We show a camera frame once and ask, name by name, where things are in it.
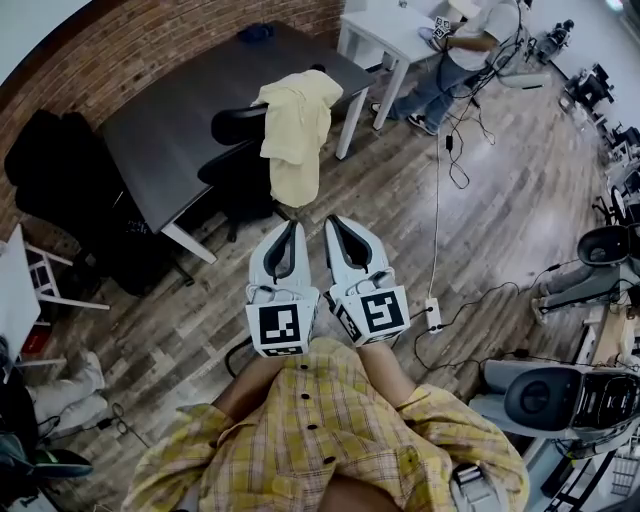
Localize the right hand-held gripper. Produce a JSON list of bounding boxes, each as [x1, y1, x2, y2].
[[324, 215, 413, 348]]

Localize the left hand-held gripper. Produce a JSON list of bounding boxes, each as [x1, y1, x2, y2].
[[244, 220, 321, 358]]

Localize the black office chair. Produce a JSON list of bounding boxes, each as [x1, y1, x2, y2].
[[197, 106, 292, 244]]

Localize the pale yellow clothing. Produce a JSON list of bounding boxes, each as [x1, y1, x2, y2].
[[259, 69, 345, 209]]

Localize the person's left forearm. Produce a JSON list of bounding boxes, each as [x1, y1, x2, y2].
[[213, 351, 302, 422]]

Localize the person's right forearm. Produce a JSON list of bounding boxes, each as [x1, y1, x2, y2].
[[356, 341, 419, 412]]

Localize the white power strip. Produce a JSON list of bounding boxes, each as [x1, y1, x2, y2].
[[424, 297, 445, 335]]

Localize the person's yellow plaid shirt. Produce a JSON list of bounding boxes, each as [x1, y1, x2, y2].
[[121, 336, 531, 512]]

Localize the dark wooden desk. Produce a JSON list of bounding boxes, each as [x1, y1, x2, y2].
[[98, 19, 377, 265]]

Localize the black eyeglasses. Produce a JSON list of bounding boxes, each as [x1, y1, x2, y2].
[[105, 401, 135, 435]]

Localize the dark blue object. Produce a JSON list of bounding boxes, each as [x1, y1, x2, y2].
[[236, 24, 275, 42]]

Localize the grey chest-mounted device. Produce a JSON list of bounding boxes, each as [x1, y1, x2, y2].
[[448, 461, 497, 512]]

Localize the white side table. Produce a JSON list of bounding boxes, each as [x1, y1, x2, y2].
[[0, 223, 42, 362]]

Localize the green black shoe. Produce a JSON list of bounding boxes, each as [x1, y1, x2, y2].
[[33, 447, 95, 482]]

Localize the black floor cable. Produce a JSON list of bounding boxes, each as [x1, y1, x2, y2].
[[439, 89, 497, 191]]

